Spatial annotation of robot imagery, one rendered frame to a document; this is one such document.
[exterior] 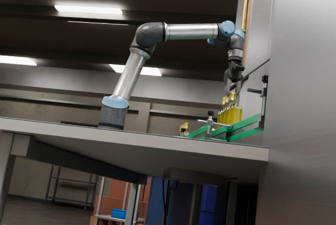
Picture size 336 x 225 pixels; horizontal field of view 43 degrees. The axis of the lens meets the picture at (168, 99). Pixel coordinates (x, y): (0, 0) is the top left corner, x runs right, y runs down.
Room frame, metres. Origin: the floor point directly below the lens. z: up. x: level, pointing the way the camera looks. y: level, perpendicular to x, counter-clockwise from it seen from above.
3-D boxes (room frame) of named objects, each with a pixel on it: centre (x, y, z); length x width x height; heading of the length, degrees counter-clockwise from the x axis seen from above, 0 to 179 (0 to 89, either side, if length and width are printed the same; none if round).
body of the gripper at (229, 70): (2.13, -0.32, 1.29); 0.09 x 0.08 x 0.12; 8
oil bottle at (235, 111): (2.05, -0.34, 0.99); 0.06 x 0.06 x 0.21; 7
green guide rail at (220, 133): (2.82, -0.16, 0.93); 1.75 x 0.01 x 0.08; 8
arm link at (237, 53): (2.13, -0.32, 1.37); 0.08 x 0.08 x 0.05
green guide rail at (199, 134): (2.81, -0.09, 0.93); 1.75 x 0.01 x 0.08; 8
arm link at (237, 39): (2.13, -0.32, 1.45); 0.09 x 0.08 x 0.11; 98
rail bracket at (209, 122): (1.91, -0.23, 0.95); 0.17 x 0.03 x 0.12; 98
